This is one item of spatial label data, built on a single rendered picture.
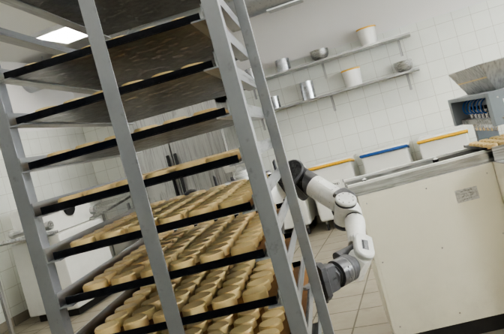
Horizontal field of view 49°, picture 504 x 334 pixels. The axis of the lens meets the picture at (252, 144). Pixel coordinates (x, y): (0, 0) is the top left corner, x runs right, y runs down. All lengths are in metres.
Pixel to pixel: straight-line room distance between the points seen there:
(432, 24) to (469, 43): 0.47
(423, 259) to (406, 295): 0.20
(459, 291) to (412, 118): 4.15
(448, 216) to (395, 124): 4.10
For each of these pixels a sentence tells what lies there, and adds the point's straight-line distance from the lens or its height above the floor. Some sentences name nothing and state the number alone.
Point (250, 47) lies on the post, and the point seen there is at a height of 1.51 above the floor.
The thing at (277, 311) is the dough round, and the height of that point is 0.88.
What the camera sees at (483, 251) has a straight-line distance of 3.05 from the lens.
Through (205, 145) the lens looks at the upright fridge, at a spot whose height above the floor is 1.34.
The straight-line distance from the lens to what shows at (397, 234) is 2.94.
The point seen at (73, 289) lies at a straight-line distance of 1.22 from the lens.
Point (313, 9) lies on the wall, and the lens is 7.17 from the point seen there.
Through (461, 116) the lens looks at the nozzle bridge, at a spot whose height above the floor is 1.07.
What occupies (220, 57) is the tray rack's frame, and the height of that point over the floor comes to 1.41.
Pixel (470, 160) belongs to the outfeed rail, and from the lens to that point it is 2.98.
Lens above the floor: 1.25
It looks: level
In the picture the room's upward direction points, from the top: 15 degrees counter-clockwise
